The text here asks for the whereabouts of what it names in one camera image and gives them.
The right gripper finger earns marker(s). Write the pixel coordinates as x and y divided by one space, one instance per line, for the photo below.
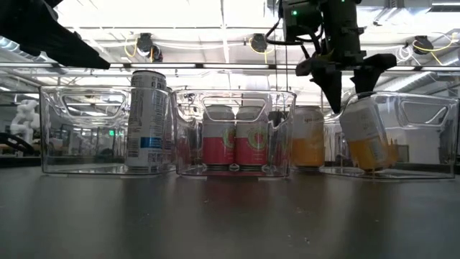
328 90
364 81

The clear plastic bin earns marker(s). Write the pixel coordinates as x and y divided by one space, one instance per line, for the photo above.
424 151
86 144
190 151

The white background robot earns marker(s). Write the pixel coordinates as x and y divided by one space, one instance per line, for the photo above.
25 118

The black curved background object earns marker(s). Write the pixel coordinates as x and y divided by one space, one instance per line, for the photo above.
21 142

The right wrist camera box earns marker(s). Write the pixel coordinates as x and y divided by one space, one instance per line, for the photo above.
300 21

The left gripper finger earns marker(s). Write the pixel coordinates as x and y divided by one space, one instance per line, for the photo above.
43 32

